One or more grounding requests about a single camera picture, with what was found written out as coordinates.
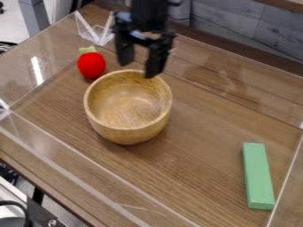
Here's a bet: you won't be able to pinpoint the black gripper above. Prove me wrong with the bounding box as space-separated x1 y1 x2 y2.
112 11 176 79

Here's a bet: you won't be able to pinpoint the red plush fruit green leaf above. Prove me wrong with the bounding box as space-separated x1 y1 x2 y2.
78 46 107 79

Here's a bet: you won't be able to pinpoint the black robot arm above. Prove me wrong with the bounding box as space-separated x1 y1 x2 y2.
112 0 182 79

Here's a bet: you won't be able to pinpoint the light wooden bowl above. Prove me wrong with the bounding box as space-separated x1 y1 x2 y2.
83 69 172 145

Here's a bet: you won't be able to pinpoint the clear acrylic tray walls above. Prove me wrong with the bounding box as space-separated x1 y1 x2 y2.
0 17 303 227

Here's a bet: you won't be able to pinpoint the green rectangular block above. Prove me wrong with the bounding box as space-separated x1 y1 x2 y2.
243 143 276 210

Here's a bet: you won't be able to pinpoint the black clamp under table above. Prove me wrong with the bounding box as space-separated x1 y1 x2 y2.
0 160 68 227

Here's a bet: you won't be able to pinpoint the clear acrylic corner bracket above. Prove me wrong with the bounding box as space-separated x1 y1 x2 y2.
75 11 115 46

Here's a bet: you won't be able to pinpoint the grey post in background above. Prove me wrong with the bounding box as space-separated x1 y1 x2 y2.
17 0 49 36

